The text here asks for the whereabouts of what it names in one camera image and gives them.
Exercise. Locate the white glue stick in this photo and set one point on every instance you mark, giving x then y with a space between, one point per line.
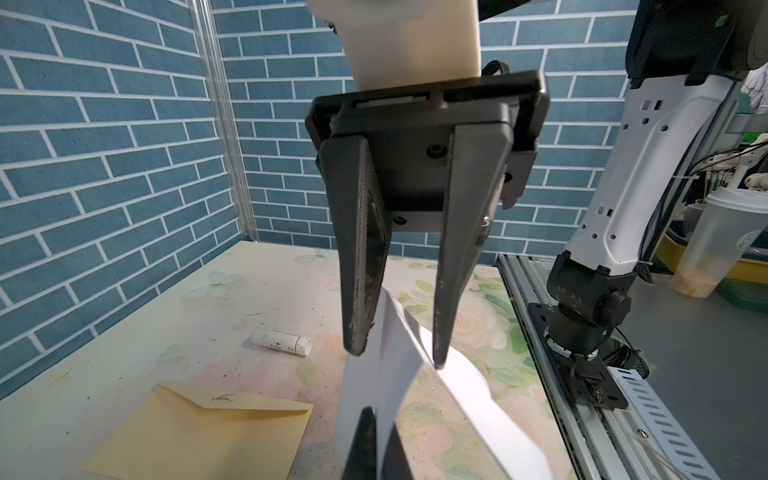
281 341

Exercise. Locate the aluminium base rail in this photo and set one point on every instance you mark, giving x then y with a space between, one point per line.
614 424

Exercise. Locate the plastic cup with lid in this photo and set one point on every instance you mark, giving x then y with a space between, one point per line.
732 220

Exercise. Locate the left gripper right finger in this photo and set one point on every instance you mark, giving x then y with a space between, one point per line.
393 461

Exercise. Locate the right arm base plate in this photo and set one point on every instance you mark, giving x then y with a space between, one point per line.
583 356

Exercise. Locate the left corner aluminium post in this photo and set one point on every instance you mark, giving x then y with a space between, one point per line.
224 119

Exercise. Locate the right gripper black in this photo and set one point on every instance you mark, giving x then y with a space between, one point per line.
422 156

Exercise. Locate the white letter blue border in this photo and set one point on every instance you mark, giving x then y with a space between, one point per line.
397 349

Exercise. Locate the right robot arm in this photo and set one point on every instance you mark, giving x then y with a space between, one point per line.
682 60

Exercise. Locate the yellow envelope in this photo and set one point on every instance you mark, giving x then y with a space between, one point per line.
190 431

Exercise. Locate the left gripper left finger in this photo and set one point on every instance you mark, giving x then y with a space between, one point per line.
361 462

